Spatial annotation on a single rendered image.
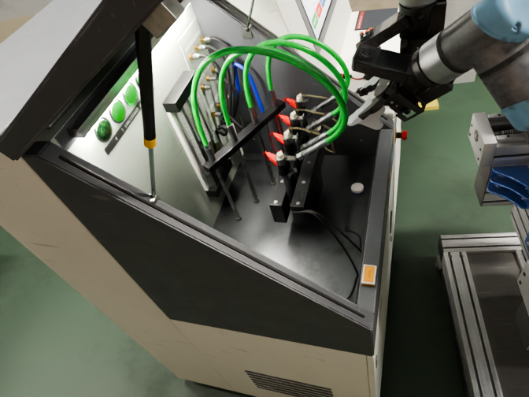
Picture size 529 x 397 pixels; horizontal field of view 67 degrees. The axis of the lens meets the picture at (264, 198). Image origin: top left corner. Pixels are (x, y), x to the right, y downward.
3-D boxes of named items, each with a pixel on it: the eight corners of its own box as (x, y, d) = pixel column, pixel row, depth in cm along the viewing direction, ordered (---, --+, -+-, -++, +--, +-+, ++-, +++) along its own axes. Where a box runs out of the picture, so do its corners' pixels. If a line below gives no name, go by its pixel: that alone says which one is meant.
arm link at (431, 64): (430, 55, 61) (443, 16, 63) (409, 69, 65) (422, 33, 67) (467, 83, 62) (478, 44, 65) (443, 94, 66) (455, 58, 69)
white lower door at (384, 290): (379, 417, 150) (377, 348, 100) (373, 415, 151) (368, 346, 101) (392, 266, 188) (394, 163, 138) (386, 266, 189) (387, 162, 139)
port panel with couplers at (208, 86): (223, 131, 127) (188, 40, 105) (213, 131, 129) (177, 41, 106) (235, 105, 135) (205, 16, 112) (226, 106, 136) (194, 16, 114)
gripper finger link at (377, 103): (362, 125, 78) (395, 96, 71) (356, 120, 78) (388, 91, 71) (365, 109, 81) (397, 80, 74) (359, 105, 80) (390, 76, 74)
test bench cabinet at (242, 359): (377, 431, 156) (373, 358, 98) (239, 397, 175) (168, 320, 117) (390, 272, 198) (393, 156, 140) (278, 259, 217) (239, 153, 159)
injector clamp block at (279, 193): (310, 239, 120) (303, 206, 109) (279, 235, 124) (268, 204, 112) (329, 158, 140) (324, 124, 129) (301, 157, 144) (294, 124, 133)
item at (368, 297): (375, 341, 101) (374, 313, 89) (357, 338, 102) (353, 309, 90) (392, 165, 138) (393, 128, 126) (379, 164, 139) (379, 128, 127)
